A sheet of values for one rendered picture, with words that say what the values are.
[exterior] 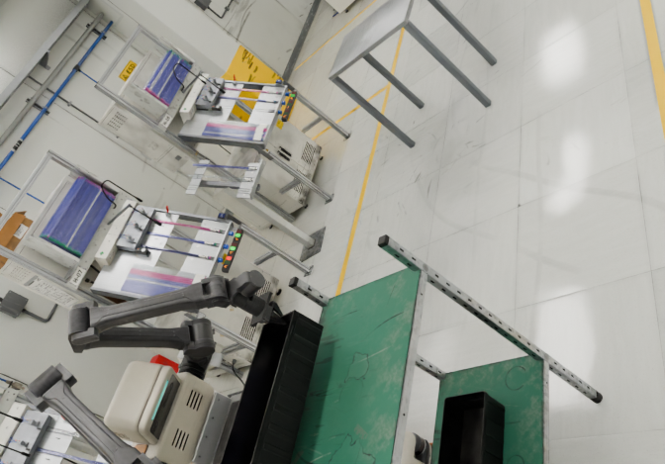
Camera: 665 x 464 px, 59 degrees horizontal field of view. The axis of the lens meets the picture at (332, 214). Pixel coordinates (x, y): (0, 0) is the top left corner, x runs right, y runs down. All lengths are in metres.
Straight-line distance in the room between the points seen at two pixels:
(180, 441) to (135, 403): 0.20
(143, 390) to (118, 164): 4.51
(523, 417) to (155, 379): 1.15
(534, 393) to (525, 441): 0.16
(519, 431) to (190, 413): 1.03
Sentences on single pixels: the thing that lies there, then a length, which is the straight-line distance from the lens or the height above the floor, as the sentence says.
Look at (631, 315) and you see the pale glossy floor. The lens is 2.47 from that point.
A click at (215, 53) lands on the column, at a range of 6.86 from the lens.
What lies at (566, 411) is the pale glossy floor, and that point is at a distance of 2.43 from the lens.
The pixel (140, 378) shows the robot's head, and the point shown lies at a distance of 1.90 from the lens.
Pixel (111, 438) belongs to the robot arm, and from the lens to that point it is 1.58.
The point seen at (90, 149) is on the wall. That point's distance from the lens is 6.18.
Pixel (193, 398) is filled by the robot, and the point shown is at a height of 1.16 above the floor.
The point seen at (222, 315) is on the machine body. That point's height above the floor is 0.41.
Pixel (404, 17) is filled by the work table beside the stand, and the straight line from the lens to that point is 3.61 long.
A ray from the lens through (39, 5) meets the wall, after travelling 6.90.
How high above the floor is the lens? 1.92
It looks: 25 degrees down
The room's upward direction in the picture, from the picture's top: 54 degrees counter-clockwise
